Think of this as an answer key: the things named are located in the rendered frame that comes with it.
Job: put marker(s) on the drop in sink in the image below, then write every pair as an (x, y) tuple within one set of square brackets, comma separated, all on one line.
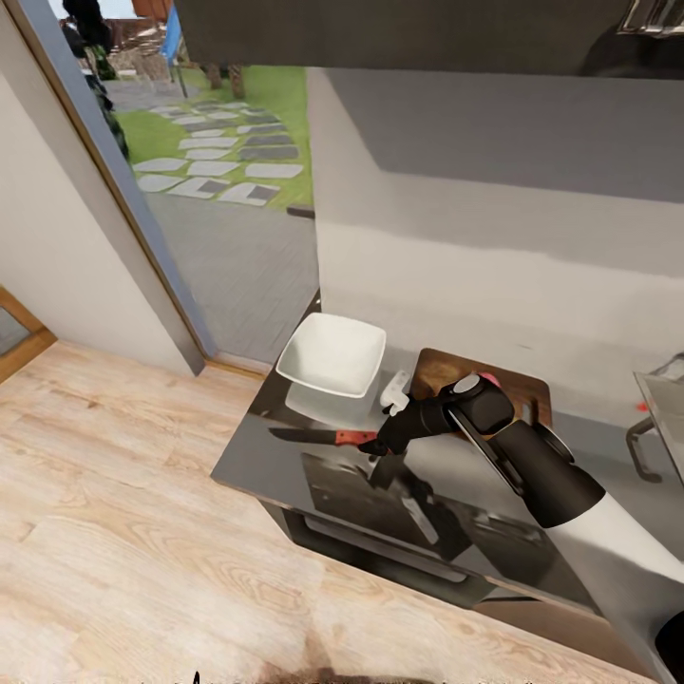
[(665, 399)]

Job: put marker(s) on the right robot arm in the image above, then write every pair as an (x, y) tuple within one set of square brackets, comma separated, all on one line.
[(636, 582)]

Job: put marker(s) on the door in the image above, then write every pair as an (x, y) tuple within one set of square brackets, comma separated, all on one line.
[(22, 335)]

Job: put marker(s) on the fixed window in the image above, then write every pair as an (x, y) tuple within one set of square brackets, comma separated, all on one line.
[(210, 165)]

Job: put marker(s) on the parer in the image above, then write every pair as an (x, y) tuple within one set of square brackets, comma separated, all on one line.
[(338, 436)]

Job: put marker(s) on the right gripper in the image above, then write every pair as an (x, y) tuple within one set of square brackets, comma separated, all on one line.
[(400, 428)]

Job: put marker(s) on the bowl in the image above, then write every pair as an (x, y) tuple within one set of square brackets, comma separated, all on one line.
[(333, 354)]

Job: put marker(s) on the cutting board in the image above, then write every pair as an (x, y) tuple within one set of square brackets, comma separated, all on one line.
[(437, 369)]

